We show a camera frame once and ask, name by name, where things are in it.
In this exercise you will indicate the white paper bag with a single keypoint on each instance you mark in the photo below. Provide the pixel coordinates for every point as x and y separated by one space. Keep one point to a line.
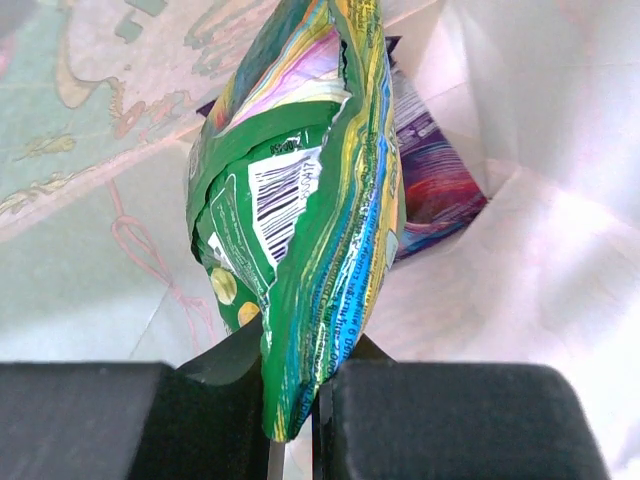
99 105

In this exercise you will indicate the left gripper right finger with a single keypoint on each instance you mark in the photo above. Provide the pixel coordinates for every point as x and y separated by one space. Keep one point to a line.
378 418

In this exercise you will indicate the green lime snack packet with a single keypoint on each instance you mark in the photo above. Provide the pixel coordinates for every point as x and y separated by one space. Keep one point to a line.
295 200

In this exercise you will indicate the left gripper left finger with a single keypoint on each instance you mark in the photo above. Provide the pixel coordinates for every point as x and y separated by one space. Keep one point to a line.
140 420

